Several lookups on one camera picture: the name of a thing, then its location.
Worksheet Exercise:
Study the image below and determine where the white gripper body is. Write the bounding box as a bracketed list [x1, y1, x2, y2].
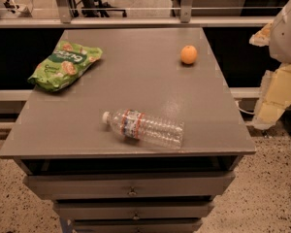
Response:
[269, 0, 291, 63]

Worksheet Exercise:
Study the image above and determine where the middle grey drawer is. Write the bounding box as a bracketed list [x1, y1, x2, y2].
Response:
[53, 201, 214, 220]

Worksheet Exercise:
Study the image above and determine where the grey drawer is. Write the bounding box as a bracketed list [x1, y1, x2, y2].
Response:
[23, 171, 235, 200]
[73, 218, 202, 233]
[53, 201, 214, 220]

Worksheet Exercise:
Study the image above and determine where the metal window frame rail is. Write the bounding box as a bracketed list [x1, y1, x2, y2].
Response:
[0, 0, 274, 28]

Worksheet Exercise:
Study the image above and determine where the green rice chip bag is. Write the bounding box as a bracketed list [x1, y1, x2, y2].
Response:
[28, 41, 103, 92]

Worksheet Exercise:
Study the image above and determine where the orange fruit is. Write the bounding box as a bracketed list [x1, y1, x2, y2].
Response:
[180, 46, 197, 65]

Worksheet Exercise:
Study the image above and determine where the top grey drawer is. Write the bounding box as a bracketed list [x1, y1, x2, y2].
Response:
[23, 171, 235, 200]

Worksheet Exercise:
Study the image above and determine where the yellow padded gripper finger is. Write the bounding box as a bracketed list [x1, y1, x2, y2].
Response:
[252, 63, 291, 130]
[249, 22, 273, 47]

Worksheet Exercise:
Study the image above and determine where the grey drawer cabinet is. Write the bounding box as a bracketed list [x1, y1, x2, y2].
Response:
[0, 28, 255, 233]

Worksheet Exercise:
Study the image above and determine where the white cable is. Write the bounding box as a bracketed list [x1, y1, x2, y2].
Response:
[236, 101, 256, 117]

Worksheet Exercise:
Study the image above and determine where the bottom grey drawer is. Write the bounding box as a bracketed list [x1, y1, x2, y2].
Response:
[73, 218, 202, 233]

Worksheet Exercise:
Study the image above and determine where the clear plastic water bottle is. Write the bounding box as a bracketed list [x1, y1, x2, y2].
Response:
[102, 109, 184, 149]

